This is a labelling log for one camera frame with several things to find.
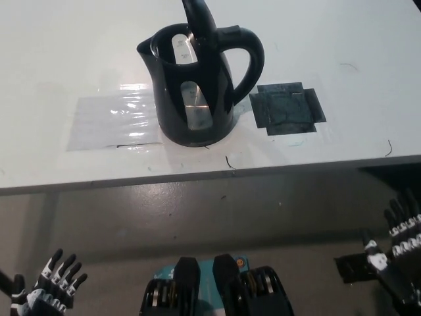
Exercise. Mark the black tape patch on desk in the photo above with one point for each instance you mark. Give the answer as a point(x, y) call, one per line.
point(286, 108)

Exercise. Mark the black electric kettle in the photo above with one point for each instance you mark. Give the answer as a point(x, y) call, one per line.
point(171, 98)

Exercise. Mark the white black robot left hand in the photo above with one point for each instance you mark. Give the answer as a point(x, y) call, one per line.
point(49, 296)

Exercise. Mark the black teal robot torso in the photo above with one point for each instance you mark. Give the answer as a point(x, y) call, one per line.
point(227, 289)

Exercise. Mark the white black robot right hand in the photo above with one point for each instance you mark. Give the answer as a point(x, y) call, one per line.
point(394, 273)

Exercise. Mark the dark slanted table leg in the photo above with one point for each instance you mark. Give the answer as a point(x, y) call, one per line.
point(6, 279)

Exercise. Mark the clear plastic sheet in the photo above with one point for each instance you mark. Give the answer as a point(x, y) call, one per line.
point(108, 121)

